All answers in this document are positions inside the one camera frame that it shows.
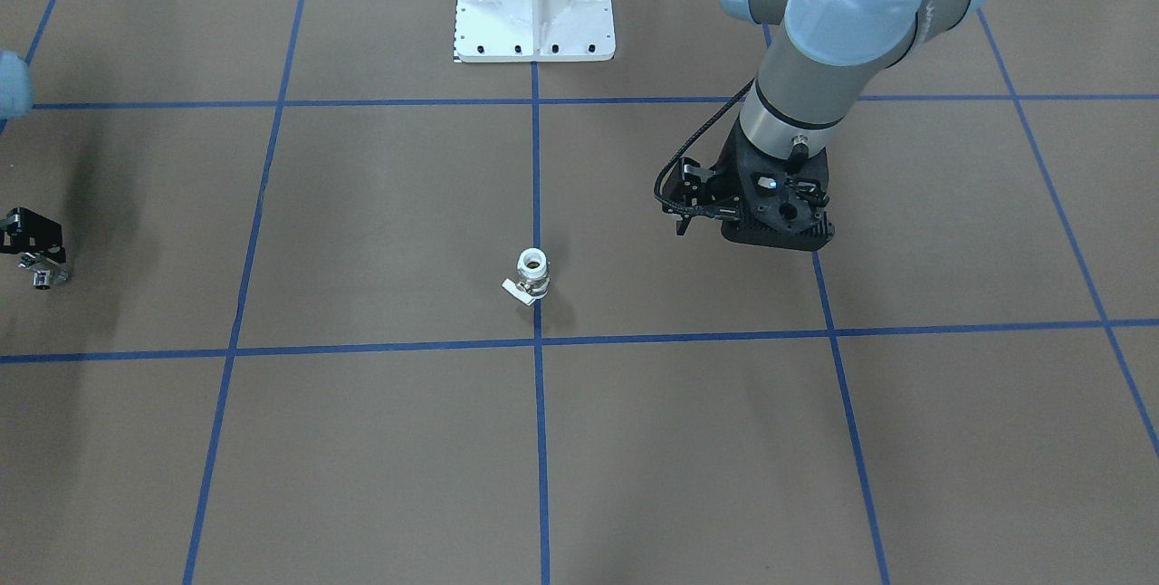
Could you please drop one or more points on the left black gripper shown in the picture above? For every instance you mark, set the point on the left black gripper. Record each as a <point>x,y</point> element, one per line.
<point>731,176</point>

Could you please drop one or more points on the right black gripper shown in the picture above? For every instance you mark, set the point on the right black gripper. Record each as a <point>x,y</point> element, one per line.
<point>33,235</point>

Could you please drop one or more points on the white PPR pipe fitting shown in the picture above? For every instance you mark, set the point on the white PPR pipe fitting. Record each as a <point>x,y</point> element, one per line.
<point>532,277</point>

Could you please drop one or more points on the chrome angle valve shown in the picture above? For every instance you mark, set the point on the chrome angle valve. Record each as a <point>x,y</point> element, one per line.
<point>47,272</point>

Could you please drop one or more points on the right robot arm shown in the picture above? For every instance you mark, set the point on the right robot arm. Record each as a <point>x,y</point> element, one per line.
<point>16,88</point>

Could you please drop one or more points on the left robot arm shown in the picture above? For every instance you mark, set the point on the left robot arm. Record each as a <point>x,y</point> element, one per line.
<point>821,57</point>

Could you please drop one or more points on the brown paper table mat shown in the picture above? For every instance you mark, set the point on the brown paper table mat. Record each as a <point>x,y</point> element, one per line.
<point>285,353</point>

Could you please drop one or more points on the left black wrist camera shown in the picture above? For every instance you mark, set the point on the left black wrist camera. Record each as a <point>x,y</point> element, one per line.
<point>780,209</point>

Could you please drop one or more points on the white camera pole with base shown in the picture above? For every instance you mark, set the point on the white camera pole with base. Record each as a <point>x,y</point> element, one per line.
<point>534,31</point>

